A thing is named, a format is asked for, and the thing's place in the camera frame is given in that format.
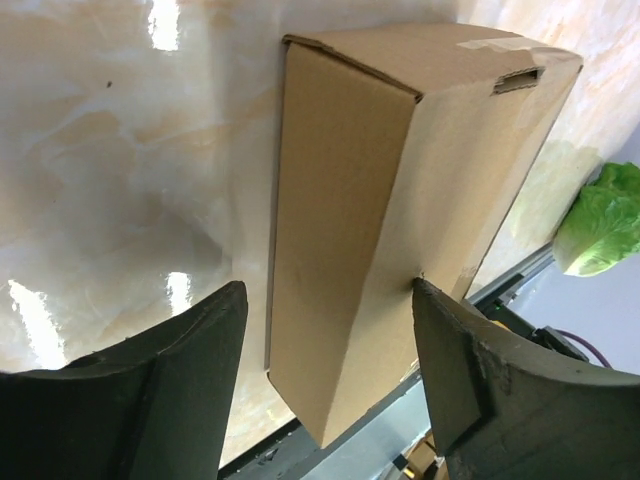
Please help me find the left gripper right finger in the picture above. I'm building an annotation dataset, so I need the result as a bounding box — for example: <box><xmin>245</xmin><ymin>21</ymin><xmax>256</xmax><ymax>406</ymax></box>
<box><xmin>412</xmin><ymin>278</ymin><xmax>639</xmax><ymax>479</ymax></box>

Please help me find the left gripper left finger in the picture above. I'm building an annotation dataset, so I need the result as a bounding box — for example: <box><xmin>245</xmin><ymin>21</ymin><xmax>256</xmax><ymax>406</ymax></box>
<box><xmin>1</xmin><ymin>281</ymin><xmax>248</xmax><ymax>479</ymax></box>

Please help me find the brown cardboard express box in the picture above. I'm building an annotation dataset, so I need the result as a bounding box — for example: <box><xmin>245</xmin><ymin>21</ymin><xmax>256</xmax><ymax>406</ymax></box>
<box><xmin>269</xmin><ymin>23</ymin><xmax>583</xmax><ymax>447</ymax></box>

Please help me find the green lettuce head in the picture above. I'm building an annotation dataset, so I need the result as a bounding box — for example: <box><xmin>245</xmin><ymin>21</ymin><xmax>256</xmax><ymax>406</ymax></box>
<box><xmin>552</xmin><ymin>162</ymin><xmax>639</xmax><ymax>277</ymax></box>

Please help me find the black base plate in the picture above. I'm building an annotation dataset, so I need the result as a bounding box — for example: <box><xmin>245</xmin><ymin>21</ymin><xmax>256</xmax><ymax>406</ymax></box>
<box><xmin>217</xmin><ymin>294</ymin><xmax>591</xmax><ymax>480</ymax></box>

